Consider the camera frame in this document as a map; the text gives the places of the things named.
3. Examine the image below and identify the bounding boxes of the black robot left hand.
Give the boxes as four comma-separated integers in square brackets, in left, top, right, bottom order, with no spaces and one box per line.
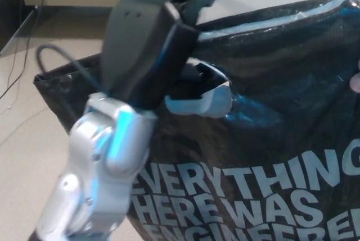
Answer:
[101,0,233,120]

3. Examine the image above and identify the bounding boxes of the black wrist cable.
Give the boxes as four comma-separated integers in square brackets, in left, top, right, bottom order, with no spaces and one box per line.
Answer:
[35,43,112,96]

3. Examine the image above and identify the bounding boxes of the thin black floor cable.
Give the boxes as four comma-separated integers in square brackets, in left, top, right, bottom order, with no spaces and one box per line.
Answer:
[7,37,20,87]

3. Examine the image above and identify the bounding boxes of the thin grey floor cable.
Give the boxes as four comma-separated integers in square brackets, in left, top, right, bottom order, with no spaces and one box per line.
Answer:
[0,105,56,145]

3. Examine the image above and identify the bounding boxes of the person bare hand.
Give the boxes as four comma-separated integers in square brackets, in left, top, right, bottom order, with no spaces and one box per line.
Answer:
[348,58,360,93]

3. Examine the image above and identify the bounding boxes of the dark desk with beige panel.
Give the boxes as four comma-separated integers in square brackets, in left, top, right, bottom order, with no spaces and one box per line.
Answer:
[0,0,136,57]

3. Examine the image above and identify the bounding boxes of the black printed plastic bag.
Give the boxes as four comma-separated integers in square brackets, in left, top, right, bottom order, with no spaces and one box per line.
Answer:
[33,0,360,241]

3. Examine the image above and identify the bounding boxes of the thick black floor cable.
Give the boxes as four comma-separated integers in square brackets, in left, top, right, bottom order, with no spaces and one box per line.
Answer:
[0,0,48,99]

